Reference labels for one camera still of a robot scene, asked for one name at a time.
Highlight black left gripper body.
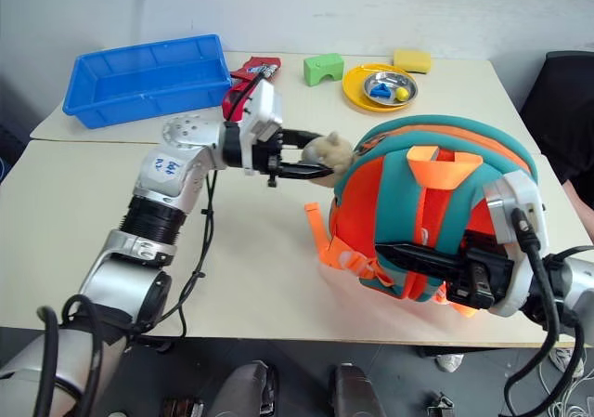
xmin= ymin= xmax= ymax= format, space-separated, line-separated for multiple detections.
xmin=265 ymin=128 xmax=289 ymax=189

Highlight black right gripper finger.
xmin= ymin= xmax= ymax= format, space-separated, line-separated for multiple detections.
xmin=373 ymin=241 xmax=471 ymax=282

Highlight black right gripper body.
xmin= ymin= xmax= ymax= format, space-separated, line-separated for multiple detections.
xmin=445 ymin=229 xmax=516 ymax=311

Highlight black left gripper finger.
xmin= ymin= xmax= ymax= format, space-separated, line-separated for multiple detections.
xmin=279 ymin=161 xmax=334 ymax=180
xmin=282 ymin=128 xmax=327 ymax=150

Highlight beige fuzzy plush toy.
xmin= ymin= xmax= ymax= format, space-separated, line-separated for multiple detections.
xmin=300 ymin=130 xmax=357 ymax=189

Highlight orange and teal backpack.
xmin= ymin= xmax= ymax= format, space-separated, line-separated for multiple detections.
xmin=303 ymin=113 xmax=540 ymax=319

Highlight yellow plate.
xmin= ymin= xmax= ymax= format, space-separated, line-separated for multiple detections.
xmin=342 ymin=62 xmax=418 ymax=112

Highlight green arch block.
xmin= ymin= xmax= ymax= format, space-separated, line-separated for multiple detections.
xmin=303 ymin=52 xmax=345 ymax=87

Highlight red snack packet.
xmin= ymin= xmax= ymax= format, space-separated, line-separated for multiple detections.
xmin=221 ymin=55 xmax=283 ymax=122

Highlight white sneaker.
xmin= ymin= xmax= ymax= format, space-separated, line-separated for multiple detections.
xmin=435 ymin=353 xmax=465 ymax=374
xmin=550 ymin=345 xmax=587 ymax=377

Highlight small steel bowl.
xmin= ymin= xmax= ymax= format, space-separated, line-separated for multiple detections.
xmin=363 ymin=70 xmax=420 ymax=108

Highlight yellow sponge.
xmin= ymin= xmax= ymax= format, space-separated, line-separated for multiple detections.
xmin=393 ymin=47 xmax=433 ymax=75

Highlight dark rounded shape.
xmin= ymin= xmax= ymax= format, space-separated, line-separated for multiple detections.
xmin=215 ymin=359 xmax=280 ymax=417
xmin=328 ymin=362 xmax=387 ymax=417

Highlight blue plastic bin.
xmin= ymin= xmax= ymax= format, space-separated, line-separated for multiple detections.
xmin=61 ymin=33 xmax=233 ymax=131

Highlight person in black clothing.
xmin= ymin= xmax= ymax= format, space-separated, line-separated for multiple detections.
xmin=518 ymin=49 xmax=594 ymax=244

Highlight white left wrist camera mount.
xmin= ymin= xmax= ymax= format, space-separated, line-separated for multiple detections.
xmin=239 ymin=78 xmax=284 ymax=176

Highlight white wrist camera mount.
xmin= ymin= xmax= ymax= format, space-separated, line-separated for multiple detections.
xmin=239 ymin=78 xmax=284 ymax=176
xmin=481 ymin=169 xmax=552 ymax=319

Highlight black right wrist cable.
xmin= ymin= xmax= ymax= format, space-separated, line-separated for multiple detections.
xmin=502 ymin=206 xmax=594 ymax=417

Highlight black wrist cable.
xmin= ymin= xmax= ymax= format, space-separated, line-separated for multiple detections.
xmin=502 ymin=206 xmax=594 ymax=417
xmin=174 ymin=73 xmax=267 ymax=341

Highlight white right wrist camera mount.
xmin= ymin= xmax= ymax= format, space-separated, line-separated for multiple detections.
xmin=481 ymin=169 xmax=552 ymax=319

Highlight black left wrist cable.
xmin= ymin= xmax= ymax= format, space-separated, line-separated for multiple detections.
xmin=174 ymin=73 xmax=267 ymax=341

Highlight white floor cables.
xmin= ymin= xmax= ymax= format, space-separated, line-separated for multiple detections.
xmin=540 ymin=356 xmax=594 ymax=417

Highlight black left shoulder cable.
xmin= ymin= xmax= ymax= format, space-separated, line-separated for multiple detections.
xmin=33 ymin=293 xmax=109 ymax=417

